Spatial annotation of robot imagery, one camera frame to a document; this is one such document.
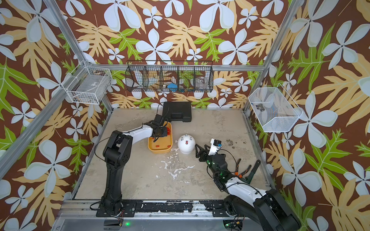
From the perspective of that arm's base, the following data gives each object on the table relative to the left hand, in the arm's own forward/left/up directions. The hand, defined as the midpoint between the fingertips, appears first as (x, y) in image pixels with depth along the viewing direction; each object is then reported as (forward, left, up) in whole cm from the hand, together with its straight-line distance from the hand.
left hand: (165, 130), depth 105 cm
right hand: (-19, -23, +13) cm, 32 cm away
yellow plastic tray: (-12, +1, 0) cm, 12 cm away
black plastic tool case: (+18, -8, +2) cm, 20 cm away
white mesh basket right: (-2, -68, +25) cm, 73 cm away
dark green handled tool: (-34, -53, 0) cm, 63 cm away
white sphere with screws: (-18, -16, +4) cm, 24 cm away
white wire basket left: (+10, +44, +33) cm, 56 cm away
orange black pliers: (-31, -46, 0) cm, 55 cm away
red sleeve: (-16, -16, +9) cm, 24 cm away
